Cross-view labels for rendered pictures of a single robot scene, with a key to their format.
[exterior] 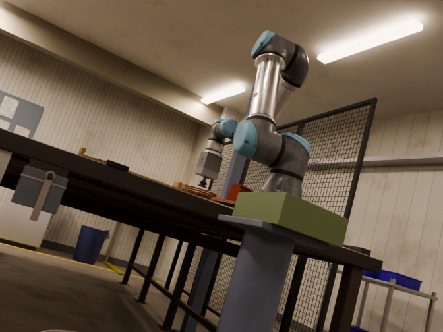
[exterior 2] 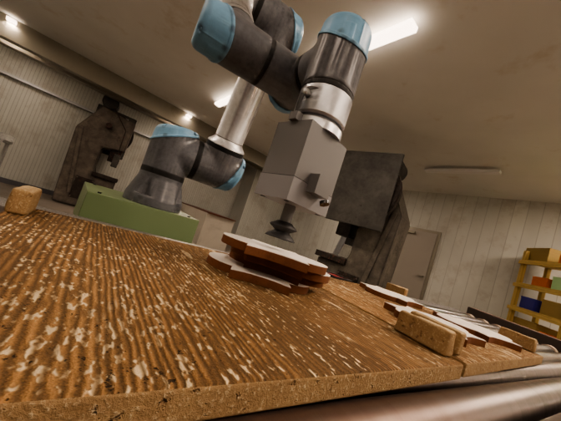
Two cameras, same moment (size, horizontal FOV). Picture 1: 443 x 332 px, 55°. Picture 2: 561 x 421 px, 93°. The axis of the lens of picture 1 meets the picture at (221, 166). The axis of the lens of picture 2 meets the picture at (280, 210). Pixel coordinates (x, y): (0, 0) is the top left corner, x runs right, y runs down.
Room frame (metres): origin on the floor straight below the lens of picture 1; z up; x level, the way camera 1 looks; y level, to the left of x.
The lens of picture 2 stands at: (2.21, -0.03, 1.01)
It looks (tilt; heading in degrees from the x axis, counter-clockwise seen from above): 4 degrees up; 169
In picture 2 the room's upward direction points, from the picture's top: 18 degrees clockwise
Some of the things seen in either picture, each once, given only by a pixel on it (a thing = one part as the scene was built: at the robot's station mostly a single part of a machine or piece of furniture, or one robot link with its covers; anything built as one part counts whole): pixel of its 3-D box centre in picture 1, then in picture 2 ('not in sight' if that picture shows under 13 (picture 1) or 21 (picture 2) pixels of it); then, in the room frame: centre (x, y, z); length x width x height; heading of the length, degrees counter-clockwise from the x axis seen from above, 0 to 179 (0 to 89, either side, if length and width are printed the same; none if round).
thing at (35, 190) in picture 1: (39, 191); not in sight; (1.37, 0.53, 0.77); 0.14 x 0.11 x 0.18; 111
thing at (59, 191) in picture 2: not in sight; (105, 154); (-5.44, -3.35, 1.44); 1.50 x 1.29 x 2.88; 117
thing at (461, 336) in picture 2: not in sight; (434, 331); (1.93, 0.25, 0.95); 0.06 x 0.02 x 0.03; 24
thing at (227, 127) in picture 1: (230, 130); (290, 81); (1.76, 0.01, 1.26); 0.11 x 0.11 x 0.08; 17
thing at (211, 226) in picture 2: not in sight; (199, 223); (-6.11, -0.61, 0.44); 2.59 x 0.83 x 0.88; 27
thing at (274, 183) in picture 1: (283, 188); (158, 188); (1.40, -0.22, 1.01); 0.15 x 0.15 x 0.10
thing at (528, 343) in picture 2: not in sight; (517, 338); (1.77, 0.61, 0.95); 0.06 x 0.02 x 0.03; 24
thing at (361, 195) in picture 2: not in sight; (357, 232); (-1.94, 2.17, 1.39); 1.44 x 1.27 x 2.77; 28
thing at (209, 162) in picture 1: (207, 164); (308, 165); (1.86, 0.06, 1.10); 0.10 x 0.09 x 0.16; 33
